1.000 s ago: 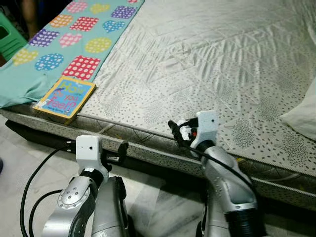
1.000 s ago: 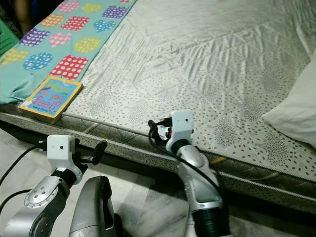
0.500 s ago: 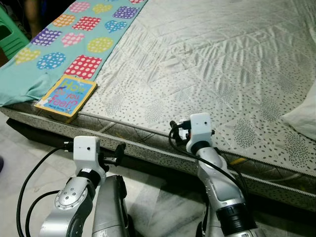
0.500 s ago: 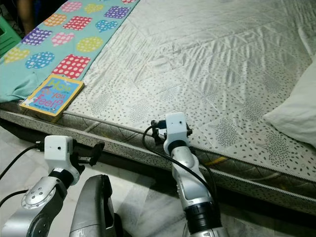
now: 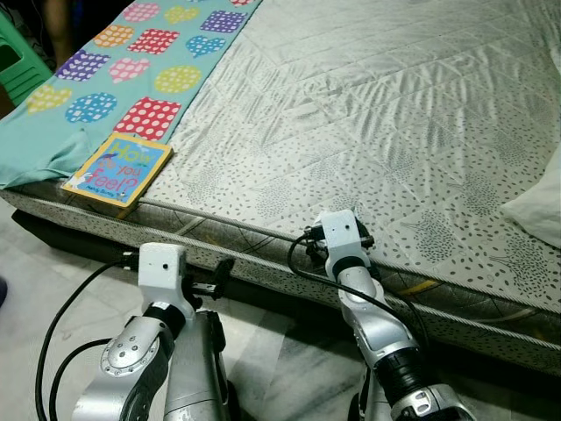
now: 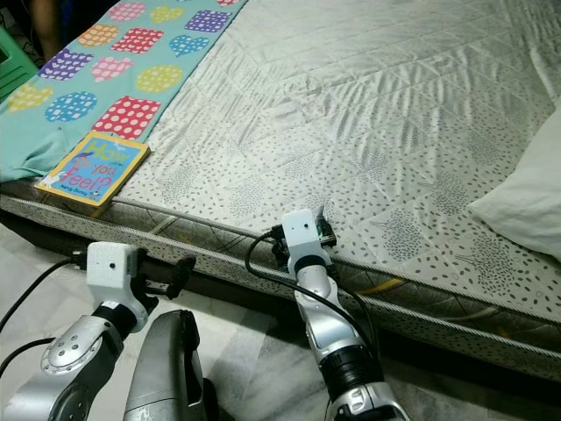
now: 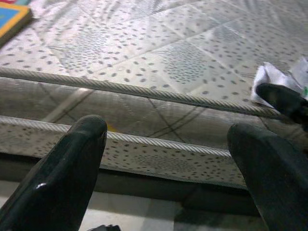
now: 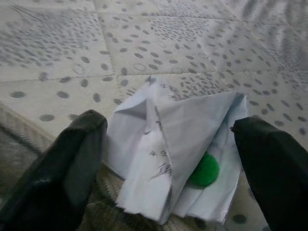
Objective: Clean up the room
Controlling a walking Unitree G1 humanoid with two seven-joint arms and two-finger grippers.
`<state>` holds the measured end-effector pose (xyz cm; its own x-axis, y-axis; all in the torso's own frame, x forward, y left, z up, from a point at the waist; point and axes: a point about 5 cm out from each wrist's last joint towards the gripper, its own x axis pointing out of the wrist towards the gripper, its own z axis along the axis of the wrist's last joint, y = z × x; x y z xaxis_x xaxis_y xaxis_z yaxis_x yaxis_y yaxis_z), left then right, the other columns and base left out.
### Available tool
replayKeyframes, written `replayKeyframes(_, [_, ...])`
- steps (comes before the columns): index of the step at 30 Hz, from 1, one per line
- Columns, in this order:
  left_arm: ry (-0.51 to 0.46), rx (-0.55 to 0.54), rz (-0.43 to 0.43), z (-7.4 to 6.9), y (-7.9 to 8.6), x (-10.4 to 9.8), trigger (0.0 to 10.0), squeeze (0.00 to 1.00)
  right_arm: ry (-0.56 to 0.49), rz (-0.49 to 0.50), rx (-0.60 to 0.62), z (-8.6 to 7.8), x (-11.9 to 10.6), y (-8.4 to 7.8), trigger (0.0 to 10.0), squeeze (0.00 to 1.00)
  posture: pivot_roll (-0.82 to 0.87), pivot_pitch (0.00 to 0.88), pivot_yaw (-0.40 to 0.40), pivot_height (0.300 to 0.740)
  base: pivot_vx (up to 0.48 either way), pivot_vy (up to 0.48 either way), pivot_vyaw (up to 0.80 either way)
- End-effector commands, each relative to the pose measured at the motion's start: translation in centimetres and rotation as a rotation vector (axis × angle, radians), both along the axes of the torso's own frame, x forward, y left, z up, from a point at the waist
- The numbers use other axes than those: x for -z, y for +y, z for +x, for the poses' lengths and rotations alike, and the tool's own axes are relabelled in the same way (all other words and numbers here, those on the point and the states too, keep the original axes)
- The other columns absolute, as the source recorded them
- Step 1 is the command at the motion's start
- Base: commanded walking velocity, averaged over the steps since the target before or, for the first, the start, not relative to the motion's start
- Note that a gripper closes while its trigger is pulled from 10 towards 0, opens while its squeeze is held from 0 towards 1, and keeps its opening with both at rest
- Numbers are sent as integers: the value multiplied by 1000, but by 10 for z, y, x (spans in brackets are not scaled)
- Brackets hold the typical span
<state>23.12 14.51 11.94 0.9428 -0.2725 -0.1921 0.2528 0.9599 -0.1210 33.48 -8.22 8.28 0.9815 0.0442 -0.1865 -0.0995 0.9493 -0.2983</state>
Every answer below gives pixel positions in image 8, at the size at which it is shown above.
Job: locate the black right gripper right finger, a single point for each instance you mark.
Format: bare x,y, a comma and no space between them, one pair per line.
276,173

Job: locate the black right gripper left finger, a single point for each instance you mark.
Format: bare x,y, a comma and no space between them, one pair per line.
60,168

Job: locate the green round disc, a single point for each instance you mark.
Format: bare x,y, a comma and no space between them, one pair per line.
204,173

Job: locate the white patterned mattress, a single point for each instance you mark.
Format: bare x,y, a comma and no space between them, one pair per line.
168,36

